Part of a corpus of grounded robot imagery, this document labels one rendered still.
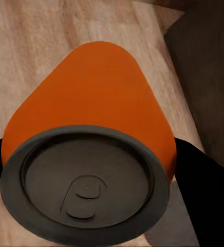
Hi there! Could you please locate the can of soda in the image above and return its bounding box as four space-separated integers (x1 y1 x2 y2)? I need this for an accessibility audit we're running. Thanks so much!
0 41 177 247

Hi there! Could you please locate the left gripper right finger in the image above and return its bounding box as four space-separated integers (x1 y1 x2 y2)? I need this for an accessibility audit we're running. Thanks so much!
174 138 224 247

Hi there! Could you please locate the trash can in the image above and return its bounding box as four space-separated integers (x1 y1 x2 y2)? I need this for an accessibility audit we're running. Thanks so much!
144 181 200 247

